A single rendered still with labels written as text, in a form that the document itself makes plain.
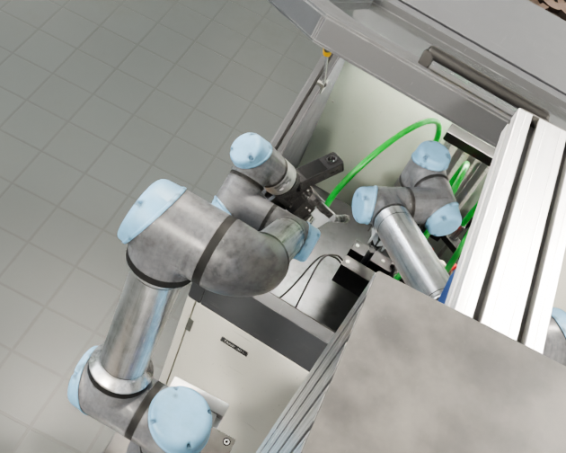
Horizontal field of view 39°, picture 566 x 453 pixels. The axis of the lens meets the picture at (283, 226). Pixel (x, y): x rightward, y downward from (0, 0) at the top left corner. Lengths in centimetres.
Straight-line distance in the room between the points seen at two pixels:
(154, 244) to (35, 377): 173
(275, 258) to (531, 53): 105
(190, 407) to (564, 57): 124
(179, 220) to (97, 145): 230
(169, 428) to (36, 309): 160
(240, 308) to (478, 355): 135
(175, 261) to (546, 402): 62
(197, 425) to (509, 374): 82
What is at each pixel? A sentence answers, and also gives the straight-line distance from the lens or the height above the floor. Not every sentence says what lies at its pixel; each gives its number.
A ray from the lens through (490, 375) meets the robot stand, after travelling 73.
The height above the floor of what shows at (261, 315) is 90.
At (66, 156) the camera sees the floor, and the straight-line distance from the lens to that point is 339.
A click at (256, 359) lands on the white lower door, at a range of 219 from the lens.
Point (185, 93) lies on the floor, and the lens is 373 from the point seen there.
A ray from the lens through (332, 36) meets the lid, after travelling 107.
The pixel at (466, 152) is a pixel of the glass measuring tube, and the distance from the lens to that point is 207.
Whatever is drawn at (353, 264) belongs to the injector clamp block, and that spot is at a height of 98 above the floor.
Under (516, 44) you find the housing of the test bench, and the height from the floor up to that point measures 150.
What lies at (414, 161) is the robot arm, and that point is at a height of 145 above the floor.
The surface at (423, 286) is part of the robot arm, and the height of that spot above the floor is 153.
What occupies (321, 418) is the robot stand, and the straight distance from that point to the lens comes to 65.
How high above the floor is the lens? 260
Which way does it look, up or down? 51 degrees down
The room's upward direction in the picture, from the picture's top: 25 degrees clockwise
